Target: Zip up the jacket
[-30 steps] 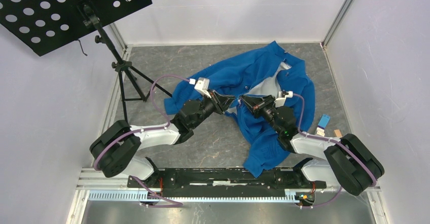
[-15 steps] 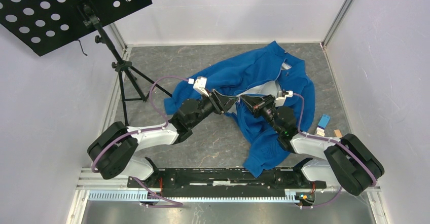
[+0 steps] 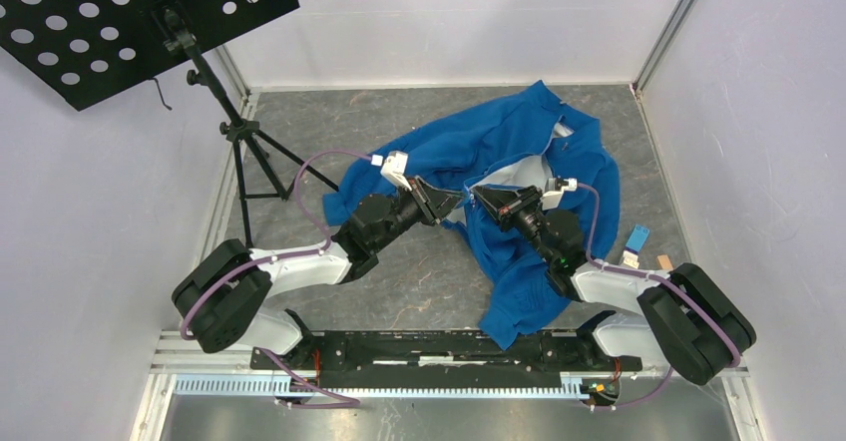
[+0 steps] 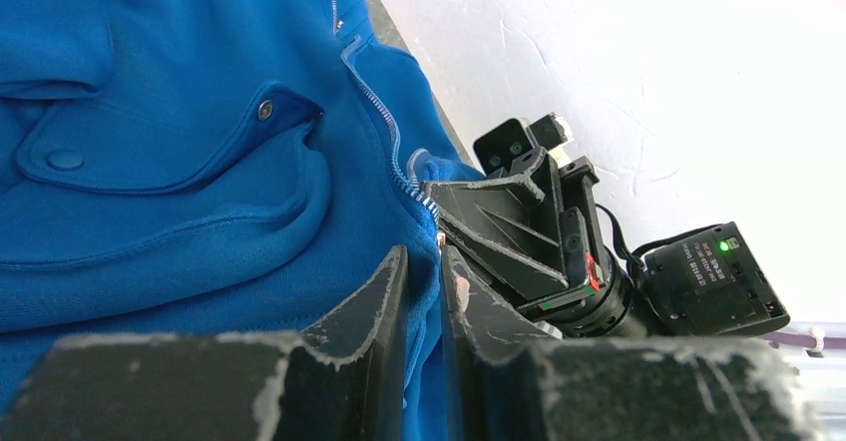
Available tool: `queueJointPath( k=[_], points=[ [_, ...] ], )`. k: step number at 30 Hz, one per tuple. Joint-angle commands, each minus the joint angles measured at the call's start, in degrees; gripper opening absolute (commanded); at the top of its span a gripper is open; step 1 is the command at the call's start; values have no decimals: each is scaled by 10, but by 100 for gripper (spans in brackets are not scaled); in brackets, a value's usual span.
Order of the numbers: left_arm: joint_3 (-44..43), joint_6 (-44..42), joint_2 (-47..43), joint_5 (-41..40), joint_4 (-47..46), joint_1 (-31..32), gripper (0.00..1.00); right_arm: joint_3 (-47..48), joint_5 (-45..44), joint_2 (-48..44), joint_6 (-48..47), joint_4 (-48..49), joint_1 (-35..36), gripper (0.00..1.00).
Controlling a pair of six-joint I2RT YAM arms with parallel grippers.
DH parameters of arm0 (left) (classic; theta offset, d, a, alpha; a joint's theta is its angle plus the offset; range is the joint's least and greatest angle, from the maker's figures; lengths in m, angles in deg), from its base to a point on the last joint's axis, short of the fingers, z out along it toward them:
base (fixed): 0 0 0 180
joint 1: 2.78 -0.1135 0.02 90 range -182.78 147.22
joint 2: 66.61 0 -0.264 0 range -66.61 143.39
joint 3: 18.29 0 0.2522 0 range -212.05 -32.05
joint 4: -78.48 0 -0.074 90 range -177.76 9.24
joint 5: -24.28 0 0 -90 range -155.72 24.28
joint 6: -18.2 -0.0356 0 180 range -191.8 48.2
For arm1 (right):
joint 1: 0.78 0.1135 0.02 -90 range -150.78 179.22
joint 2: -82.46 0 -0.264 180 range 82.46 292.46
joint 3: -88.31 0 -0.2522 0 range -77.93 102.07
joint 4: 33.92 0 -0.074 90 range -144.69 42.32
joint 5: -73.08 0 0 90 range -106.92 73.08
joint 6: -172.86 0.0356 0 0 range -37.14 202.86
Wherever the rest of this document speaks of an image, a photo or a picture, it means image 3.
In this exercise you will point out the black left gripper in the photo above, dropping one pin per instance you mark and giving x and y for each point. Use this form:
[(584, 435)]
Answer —
[(435, 203)]

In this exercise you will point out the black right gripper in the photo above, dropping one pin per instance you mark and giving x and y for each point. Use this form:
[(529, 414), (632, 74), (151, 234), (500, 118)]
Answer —
[(508, 203)]

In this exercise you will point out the blue zip-up jacket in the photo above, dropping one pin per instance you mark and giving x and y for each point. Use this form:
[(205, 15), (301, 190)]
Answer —
[(518, 140)]

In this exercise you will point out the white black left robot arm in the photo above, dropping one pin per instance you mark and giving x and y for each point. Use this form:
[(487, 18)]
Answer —
[(221, 300)]

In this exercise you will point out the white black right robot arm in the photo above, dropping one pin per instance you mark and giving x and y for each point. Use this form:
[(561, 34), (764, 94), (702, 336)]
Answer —
[(679, 317)]

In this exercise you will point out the small white block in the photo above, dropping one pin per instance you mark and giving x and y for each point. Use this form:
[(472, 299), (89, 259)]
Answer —
[(630, 259)]

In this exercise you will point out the small blue block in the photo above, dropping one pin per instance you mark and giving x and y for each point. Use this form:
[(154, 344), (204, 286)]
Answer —
[(637, 239)]

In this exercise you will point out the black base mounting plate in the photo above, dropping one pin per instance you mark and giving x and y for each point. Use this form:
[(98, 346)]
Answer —
[(449, 359)]

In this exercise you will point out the long wooden block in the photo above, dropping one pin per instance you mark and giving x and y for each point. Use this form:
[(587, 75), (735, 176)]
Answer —
[(664, 262)]

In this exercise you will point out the black perforated music stand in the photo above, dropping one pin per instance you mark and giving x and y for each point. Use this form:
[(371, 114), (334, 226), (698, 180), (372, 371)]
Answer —
[(88, 51)]

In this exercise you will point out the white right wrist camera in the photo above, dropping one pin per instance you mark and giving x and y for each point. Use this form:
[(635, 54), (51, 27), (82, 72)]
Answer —
[(554, 191)]

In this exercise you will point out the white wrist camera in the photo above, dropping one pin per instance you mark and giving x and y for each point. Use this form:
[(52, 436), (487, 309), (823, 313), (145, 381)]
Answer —
[(554, 191), (393, 170)]

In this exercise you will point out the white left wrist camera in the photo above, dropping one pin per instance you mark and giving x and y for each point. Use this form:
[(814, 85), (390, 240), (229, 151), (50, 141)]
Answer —
[(393, 170)]

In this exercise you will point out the aluminium frame rail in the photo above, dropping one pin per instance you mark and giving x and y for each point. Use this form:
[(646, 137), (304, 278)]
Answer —
[(244, 370)]

